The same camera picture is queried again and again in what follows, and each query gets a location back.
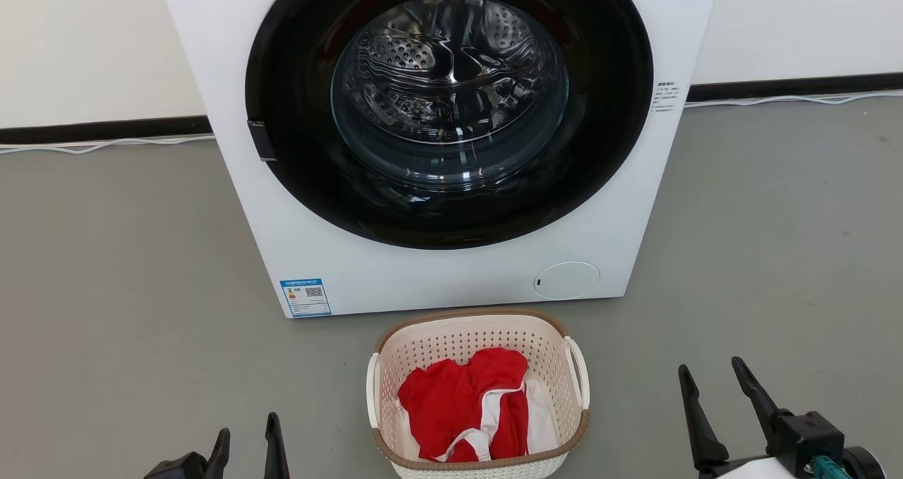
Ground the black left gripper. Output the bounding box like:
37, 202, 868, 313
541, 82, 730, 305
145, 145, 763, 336
145, 413, 291, 479

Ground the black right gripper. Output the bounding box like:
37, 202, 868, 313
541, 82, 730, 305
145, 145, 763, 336
678, 356, 847, 479

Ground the white perforated plastic laundry basket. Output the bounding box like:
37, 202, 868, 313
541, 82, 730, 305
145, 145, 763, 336
365, 308, 590, 479

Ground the blue-bordered energy label sticker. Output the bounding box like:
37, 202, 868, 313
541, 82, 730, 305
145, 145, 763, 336
279, 278, 332, 318

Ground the white garment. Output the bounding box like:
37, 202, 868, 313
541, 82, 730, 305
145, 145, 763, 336
395, 377, 559, 463

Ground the red garment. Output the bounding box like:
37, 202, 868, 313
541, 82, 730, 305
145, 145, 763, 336
397, 347, 531, 463

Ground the round white filter cover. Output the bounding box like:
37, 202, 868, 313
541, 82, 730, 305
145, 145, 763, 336
533, 261, 601, 301

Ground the white front-load washing machine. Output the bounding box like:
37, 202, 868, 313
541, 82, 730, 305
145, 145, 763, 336
157, 0, 722, 319

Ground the round black glass washer door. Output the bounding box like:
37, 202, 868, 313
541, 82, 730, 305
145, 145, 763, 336
245, 0, 655, 250

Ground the small text sticker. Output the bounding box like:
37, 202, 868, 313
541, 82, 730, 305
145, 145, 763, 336
650, 80, 679, 115

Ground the black washer door handle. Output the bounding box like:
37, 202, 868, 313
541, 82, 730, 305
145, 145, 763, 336
247, 119, 277, 162

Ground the white floor cable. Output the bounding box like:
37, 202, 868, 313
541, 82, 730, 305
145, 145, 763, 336
0, 134, 216, 155
684, 90, 903, 109

